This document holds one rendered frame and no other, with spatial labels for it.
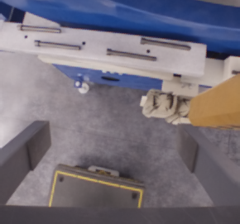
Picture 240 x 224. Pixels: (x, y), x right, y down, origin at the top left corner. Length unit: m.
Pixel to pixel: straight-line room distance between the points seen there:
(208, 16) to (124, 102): 1.06
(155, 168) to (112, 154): 0.40
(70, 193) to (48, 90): 0.99
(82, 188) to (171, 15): 1.21
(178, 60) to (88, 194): 1.08
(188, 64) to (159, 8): 0.26
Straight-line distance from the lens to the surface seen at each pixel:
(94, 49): 0.82
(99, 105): 1.62
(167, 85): 1.05
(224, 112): 0.27
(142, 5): 0.72
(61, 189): 1.44
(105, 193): 1.36
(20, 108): 1.96
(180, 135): 0.16
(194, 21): 0.75
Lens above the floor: 1.57
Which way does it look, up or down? 81 degrees down
